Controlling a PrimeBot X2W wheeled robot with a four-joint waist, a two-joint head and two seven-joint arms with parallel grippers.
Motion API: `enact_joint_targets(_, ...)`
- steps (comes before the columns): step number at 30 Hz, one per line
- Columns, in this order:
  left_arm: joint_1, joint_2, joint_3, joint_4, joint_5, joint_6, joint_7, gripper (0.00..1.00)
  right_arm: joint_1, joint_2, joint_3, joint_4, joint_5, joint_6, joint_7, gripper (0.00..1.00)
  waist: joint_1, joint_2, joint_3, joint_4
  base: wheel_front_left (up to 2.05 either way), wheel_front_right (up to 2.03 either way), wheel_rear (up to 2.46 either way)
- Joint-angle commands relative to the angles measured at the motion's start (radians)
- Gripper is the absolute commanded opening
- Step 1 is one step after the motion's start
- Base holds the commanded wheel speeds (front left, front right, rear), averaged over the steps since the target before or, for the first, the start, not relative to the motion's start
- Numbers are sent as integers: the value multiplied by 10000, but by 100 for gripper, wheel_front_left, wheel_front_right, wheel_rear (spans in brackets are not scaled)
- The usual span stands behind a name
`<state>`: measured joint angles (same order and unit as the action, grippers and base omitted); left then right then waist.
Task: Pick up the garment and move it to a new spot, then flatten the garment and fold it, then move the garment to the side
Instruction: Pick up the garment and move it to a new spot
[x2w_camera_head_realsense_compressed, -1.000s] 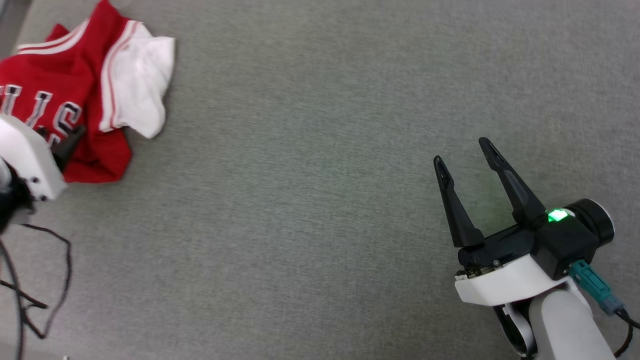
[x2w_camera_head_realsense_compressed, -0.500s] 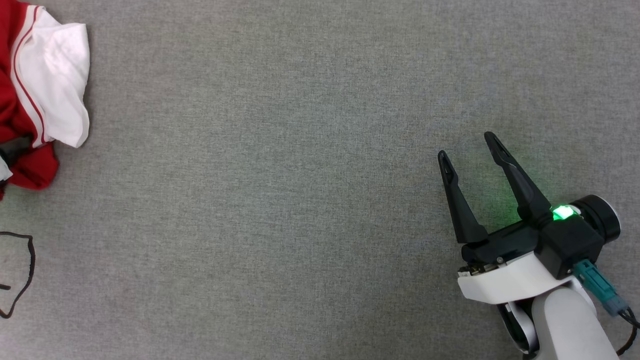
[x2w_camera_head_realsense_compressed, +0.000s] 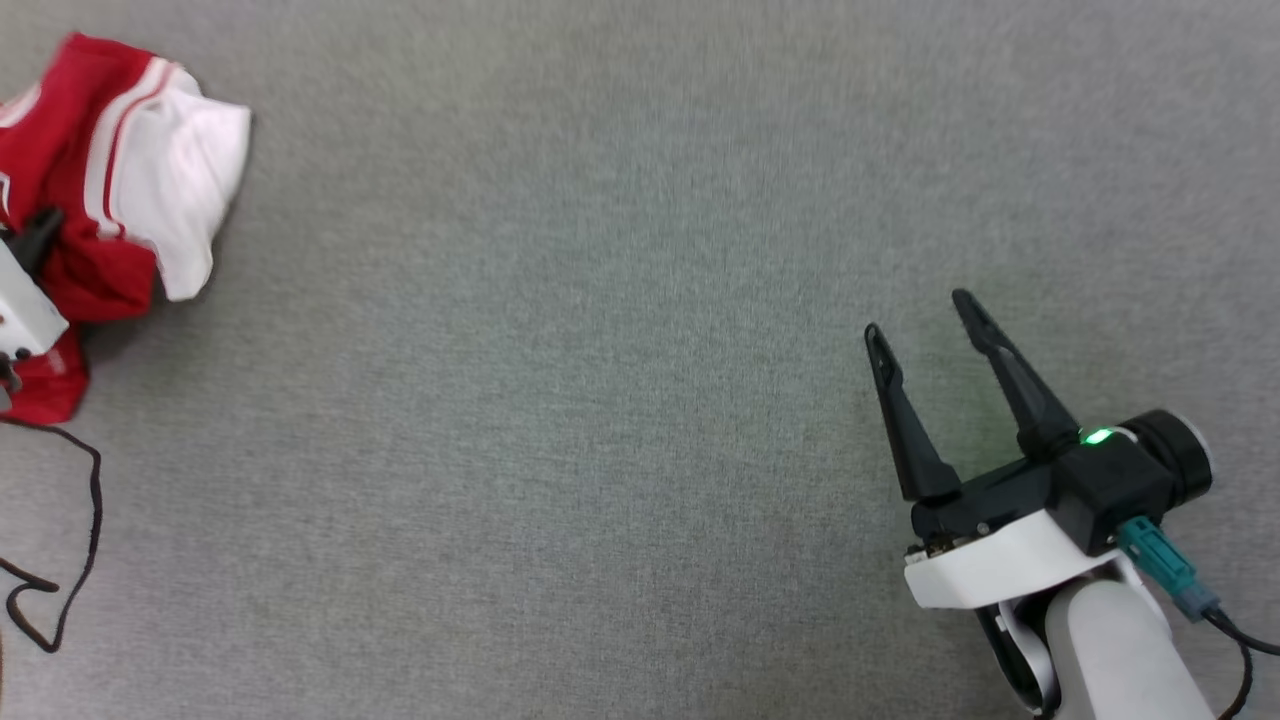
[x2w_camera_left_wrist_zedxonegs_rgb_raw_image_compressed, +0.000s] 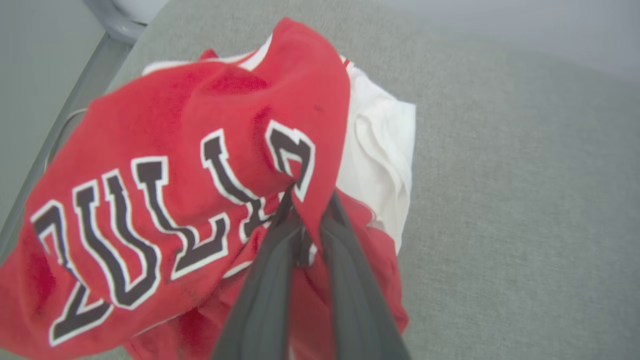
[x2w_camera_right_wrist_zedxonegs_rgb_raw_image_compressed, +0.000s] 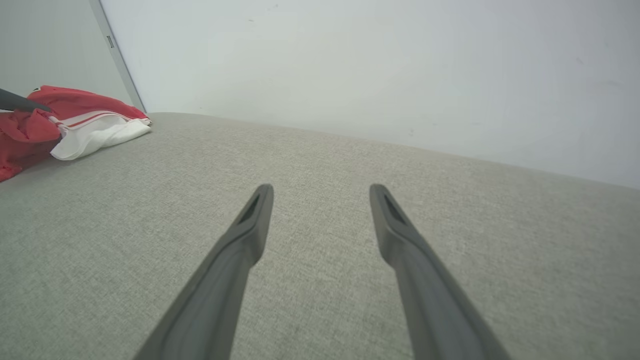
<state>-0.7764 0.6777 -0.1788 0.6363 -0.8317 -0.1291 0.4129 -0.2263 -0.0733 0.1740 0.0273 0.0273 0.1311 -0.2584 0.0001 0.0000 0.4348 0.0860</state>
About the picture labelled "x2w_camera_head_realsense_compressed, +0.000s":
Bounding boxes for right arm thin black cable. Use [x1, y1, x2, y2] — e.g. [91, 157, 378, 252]
[1204, 604, 1280, 720]

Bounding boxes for right gripper black round motor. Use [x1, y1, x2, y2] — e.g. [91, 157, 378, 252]
[1125, 409, 1214, 507]

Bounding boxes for right teal cable connector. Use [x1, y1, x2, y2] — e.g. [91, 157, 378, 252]
[1117, 517, 1222, 622]

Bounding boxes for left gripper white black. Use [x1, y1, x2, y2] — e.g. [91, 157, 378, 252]
[0, 205, 70, 363]

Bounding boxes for grey fabric sofa cushion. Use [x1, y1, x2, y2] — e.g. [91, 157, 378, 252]
[0, 0, 1280, 720]

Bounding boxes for red and white jersey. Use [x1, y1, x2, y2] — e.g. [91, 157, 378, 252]
[0, 32, 253, 426]

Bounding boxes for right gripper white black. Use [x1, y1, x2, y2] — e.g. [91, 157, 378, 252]
[864, 289, 1137, 610]

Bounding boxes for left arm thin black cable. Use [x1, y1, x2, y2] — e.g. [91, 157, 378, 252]
[0, 414, 105, 654]

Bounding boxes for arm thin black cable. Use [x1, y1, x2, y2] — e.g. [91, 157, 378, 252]
[0, 414, 105, 654]
[1204, 604, 1280, 720]

